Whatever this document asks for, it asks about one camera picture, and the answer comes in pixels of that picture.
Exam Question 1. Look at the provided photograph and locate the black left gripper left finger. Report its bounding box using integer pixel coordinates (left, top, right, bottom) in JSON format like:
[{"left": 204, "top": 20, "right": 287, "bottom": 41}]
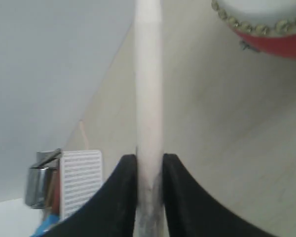
[{"left": 44, "top": 155, "right": 138, "bottom": 237}]

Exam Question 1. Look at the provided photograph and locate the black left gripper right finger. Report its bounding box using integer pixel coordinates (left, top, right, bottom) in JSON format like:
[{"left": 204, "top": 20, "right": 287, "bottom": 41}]
[{"left": 162, "top": 154, "right": 269, "bottom": 237}]

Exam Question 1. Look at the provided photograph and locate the wooden drumstick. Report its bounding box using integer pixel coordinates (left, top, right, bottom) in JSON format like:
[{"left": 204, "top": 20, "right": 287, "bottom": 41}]
[{"left": 134, "top": 0, "right": 164, "bottom": 237}]

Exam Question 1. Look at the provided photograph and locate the small red drum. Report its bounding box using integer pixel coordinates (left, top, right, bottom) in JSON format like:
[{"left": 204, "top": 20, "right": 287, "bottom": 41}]
[{"left": 211, "top": 0, "right": 296, "bottom": 59}]

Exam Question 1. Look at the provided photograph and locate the white perforated basket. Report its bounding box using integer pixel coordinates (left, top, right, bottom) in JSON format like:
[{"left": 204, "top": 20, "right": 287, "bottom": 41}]
[{"left": 60, "top": 150, "right": 103, "bottom": 221}]

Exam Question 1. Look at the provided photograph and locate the blue plastic item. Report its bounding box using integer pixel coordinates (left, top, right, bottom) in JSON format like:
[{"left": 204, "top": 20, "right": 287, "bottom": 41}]
[{"left": 31, "top": 213, "right": 61, "bottom": 237}]

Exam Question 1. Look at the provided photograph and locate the shiny metal clip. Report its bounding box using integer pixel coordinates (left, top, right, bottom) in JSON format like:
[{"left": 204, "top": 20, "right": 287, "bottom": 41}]
[{"left": 24, "top": 148, "right": 62, "bottom": 209}]

